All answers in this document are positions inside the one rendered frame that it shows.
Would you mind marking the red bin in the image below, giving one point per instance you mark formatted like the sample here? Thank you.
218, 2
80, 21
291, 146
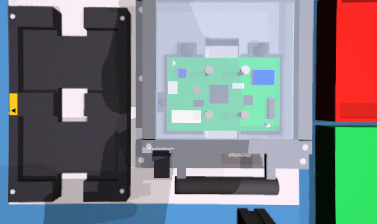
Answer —
346, 64

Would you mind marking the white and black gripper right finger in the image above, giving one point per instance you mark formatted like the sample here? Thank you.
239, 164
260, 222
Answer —
262, 216

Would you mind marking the green square bin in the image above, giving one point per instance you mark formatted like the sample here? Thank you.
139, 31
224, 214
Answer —
346, 162

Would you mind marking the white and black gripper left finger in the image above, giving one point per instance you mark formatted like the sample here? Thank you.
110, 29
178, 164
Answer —
244, 216

